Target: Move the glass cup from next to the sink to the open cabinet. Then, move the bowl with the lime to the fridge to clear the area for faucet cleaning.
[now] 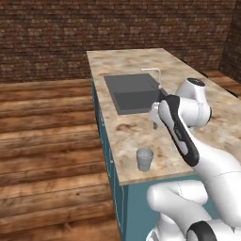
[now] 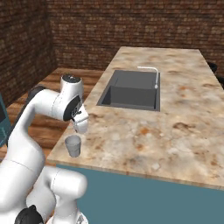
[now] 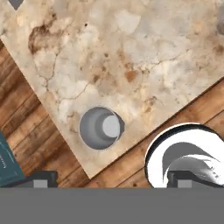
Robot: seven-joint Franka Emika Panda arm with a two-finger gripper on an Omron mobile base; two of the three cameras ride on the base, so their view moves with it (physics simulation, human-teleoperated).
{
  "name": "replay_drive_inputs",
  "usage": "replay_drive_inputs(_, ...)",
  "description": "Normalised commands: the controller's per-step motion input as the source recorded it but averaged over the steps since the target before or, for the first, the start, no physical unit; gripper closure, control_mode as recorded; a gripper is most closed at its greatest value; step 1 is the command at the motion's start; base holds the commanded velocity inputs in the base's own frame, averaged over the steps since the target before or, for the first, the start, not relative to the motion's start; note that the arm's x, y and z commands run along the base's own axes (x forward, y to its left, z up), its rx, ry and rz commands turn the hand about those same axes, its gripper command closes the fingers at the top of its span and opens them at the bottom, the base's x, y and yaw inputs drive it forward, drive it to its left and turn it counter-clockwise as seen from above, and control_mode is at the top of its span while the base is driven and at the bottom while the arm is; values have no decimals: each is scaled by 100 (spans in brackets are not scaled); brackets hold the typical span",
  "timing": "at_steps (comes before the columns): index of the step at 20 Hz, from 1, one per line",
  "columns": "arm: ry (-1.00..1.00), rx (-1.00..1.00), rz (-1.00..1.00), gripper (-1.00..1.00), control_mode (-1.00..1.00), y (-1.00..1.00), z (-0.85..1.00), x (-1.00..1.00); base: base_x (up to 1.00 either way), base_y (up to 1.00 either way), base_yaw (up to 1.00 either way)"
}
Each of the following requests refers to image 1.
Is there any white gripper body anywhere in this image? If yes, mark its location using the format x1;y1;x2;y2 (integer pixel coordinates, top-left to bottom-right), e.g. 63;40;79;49
148;101;162;124

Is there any grey kitchen sink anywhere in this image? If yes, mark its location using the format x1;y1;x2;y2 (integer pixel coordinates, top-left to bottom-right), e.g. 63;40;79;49
103;72;170;117

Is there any clear glass cup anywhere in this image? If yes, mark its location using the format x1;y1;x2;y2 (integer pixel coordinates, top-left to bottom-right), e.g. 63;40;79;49
136;147;155;173

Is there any silver faucet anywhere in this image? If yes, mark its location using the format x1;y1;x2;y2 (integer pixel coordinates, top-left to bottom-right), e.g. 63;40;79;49
139;67;164;90

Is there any teal island cabinet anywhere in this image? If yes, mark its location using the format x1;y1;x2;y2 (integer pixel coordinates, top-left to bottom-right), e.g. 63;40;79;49
90;78;220;241

